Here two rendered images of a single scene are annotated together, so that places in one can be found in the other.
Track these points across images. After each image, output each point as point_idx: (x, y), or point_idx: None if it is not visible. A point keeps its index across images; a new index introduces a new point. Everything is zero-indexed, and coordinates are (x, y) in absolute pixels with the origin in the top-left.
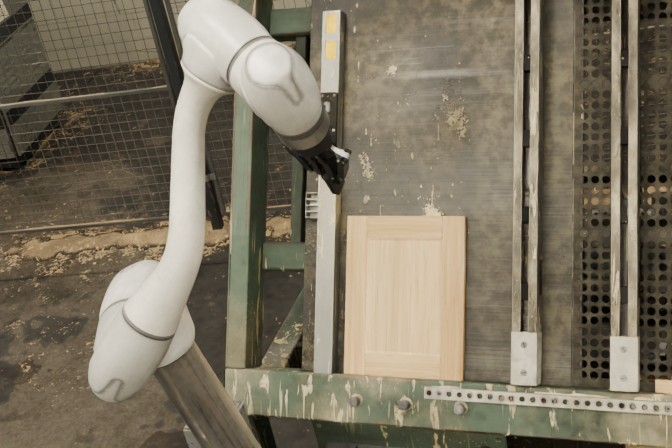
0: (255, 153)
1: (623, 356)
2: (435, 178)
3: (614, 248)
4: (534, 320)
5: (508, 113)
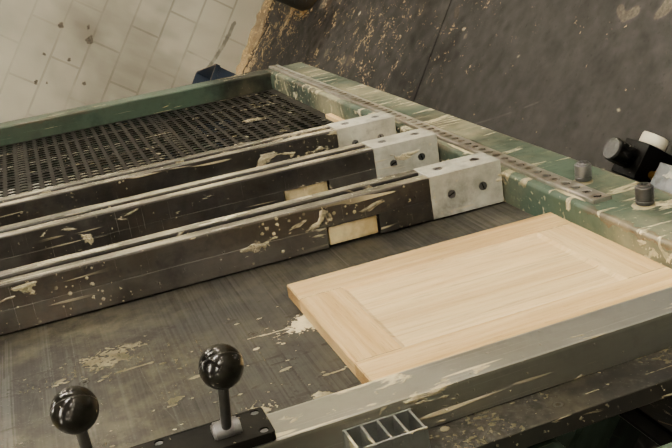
0: None
1: (390, 139)
2: (233, 341)
3: (262, 173)
4: (397, 174)
5: (87, 321)
